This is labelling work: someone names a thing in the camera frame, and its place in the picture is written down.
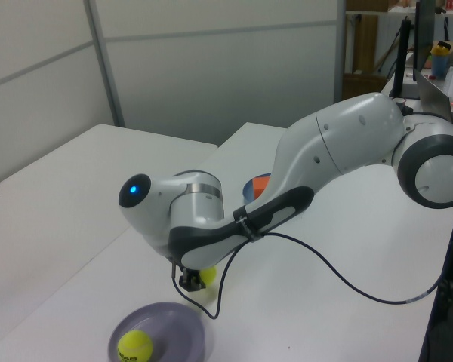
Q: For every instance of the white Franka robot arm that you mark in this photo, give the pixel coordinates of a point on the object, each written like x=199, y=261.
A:
x=343, y=135

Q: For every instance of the grey partition post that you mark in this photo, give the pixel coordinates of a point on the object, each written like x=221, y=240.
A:
x=339, y=49
x=103, y=64

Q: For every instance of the orange foam cube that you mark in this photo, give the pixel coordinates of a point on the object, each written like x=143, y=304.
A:
x=260, y=184

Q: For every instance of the black monitor stand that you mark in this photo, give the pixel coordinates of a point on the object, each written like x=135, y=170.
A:
x=402, y=56

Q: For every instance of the blue plastic plate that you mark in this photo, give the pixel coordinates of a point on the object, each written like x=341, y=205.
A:
x=248, y=190

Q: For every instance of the blue bottle with yellow lid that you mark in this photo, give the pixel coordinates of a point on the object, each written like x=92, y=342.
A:
x=439, y=62

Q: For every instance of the black monitor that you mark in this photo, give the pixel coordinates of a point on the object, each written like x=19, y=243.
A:
x=424, y=34

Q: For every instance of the white office desk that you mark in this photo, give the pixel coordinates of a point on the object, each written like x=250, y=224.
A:
x=385, y=90

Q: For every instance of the silver laptop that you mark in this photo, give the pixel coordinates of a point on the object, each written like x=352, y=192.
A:
x=432, y=94

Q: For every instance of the yellow tennis ball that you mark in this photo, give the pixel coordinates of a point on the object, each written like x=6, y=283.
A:
x=209, y=277
x=136, y=341

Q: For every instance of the wooden panel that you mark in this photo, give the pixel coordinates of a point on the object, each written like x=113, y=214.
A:
x=364, y=45

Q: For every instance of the purple plastic plate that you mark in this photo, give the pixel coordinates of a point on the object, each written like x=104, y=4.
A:
x=173, y=320

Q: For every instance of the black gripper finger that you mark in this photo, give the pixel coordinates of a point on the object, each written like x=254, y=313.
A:
x=190, y=281

